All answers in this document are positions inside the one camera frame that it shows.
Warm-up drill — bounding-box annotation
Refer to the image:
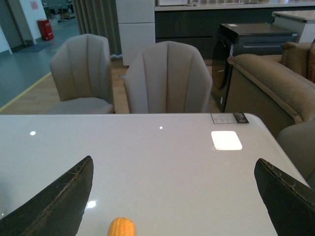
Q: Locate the beige curtain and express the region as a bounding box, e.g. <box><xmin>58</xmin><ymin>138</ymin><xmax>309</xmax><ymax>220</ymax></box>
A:
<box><xmin>72</xmin><ymin>0</ymin><xmax>122</xmax><ymax>55</ymax></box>

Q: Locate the beige chair middle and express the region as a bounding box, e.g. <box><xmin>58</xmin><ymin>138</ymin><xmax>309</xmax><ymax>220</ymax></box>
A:
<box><xmin>124</xmin><ymin>41</ymin><xmax>213</xmax><ymax>114</ymax></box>

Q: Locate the beige chair left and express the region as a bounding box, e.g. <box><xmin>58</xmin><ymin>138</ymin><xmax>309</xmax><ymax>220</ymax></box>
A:
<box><xmin>48</xmin><ymin>34</ymin><xmax>115</xmax><ymax>115</ymax></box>

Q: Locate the yellow corn cob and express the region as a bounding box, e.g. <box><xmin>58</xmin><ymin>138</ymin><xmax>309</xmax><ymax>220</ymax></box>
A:
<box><xmin>107</xmin><ymin>217</ymin><xmax>135</xmax><ymax>236</ymax></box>

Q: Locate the brown sofa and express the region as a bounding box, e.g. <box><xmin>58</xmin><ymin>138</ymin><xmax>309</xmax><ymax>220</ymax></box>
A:
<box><xmin>224</xmin><ymin>42</ymin><xmax>315</xmax><ymax>137</ymax></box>

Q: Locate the grey chair right edge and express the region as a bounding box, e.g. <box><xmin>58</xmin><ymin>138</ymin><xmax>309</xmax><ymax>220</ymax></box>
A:
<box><xmin>277</xmin><ymin>121</ymin><xmax>315</xmax><ymax>189</ymax></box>

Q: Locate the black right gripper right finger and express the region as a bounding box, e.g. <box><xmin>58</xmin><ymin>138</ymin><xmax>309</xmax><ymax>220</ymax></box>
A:
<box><xmin>254</xmin><ymin>158</ymin><xmax>315</xmax><ymax>236</ymax></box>

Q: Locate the table label sticker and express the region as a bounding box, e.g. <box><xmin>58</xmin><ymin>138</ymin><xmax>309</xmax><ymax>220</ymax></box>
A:
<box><xmin>211</xmin><ymin>113</ymin><xmax>249</xmax><ymax>124</ymax></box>

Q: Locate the white cabinet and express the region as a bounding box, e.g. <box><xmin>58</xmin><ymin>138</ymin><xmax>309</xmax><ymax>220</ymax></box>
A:
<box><xmin>116</xmin><ymin>0</ymin><xmax>156</xmax><ymax>66</ymax></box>

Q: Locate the white island counter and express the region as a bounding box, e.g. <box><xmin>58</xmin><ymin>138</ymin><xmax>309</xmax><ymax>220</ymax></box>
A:
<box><xmin>272</xmin><ymin>10</ymin><xmax>315</xmax><ymax>43</ymax></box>

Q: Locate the beige chair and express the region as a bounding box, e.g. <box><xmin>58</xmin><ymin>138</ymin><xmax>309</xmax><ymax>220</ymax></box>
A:
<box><xmin>48</xmin><ymin>34</ymin><xmax>115</xmax><ymax>115</ymax></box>
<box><xmin>124</xmin><ymin>41</ymin><xmax>213</xmax><ymax>114</ymax></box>

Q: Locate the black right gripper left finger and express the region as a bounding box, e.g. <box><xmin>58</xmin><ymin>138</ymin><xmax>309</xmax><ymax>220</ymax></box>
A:
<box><xmin>0</xmin><ymin>156</ymin><xmax>94</xmax><ymax>236</ymax></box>

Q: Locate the red box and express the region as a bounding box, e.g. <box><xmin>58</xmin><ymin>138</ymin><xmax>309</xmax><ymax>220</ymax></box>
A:
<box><xmin>37</xmin><ymin>19</ymin><xmax>54</xmax><ymax>41</ymax></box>

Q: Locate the dark kitchen counter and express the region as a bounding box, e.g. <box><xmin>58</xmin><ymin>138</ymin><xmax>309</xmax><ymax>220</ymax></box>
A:
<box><xmin>155</xmin><ymin>0</ymin><xmax>315</xmax><ymax>59</ymax></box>

